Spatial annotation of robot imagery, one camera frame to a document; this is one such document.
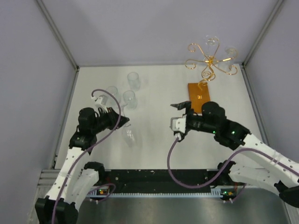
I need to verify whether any wine glass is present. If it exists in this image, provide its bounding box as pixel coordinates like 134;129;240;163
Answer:
127;72;141;91
205;35;220;51
106;86;121;106
225;46;238;68
122;124;138;147
123;91;137;110

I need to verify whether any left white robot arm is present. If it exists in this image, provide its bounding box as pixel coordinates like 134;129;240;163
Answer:
35;107;129;224

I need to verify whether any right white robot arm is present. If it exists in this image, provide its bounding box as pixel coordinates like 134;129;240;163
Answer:
167;101;299;208

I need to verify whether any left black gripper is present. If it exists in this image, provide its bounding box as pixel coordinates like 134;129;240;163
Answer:
91;107;129;134

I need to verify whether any left aluminium frame post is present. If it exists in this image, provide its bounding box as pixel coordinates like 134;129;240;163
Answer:
35;0;79;71

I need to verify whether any orange wooden rack base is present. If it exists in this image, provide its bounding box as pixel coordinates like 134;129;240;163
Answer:
187;82;211;114

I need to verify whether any right aluminium frame post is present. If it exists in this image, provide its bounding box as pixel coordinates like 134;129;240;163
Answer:
242;0;286;68

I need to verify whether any gold wire glass rack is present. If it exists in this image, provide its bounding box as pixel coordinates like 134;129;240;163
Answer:
185;43;238;90

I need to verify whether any aluminium frame post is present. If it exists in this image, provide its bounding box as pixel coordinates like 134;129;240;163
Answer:
242;0;286;68
35;0;79;71

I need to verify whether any grey slotted cable duct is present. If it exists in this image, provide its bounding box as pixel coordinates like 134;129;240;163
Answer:
85;186;235;200

